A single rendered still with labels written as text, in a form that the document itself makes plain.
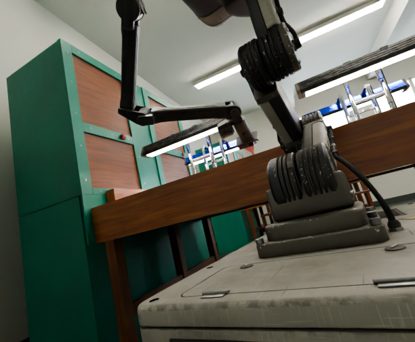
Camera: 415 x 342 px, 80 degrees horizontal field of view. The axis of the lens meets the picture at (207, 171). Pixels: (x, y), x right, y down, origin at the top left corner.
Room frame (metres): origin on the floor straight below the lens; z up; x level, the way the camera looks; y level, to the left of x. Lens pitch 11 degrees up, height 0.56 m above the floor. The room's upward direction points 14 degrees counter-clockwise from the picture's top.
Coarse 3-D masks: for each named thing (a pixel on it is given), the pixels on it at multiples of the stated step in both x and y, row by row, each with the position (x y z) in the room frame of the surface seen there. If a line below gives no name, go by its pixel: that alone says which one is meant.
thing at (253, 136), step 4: (248, 128) 1.04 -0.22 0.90; (244, 132) 1.05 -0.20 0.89; (248, 132) 1.05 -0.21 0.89; (252, 132) 1.10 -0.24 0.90; (256, 132) 1.08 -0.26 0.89; (240, 136) 1.06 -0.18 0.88; (244, 136) 1.05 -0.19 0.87; (248, 136) 1.06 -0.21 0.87; (252, 136) 1.08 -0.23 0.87; (256, 136) 1.07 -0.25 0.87; (236, 140) 1.11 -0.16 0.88; (240, 140) 1.10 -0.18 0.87; (244, 140) 1.07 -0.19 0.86; (248, 140) 1.07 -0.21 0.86; (252, 140) 1.06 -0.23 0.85; (256, 140) 1.07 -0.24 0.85; (240, 144) 1.09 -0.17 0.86; (244, 144) 1.08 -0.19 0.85
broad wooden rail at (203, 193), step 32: (352, 128) 0.82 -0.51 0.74; (384, 128) 0.79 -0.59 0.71; (256, 160) 0.95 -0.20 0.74; (352, 160) 0.83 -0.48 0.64; (384, 160) 0.80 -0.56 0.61; (160, 192) 1.12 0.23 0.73; (192, 192) 1.06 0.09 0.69; (224, 192) 1.01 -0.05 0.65; (256, 192) 0.96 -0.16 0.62; (96, 224) 1.28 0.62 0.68; (128, 224) 1.20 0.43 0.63; (160, 224) 1.13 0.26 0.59
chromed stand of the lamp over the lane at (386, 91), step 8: (344, 64) 1.07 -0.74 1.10; (376, 72) 1.16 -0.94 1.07; (384, 80) 1.16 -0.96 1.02; (344, 88) 1.22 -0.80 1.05; (384, 88) 1.16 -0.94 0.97; (352, 96) 1.21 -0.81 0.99; (368, 96) 1.19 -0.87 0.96; (376, 96) 1.18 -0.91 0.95; (392, 96) 1.16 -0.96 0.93; (352, 104) 1.22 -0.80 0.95; (392, 104) 1.16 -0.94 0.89
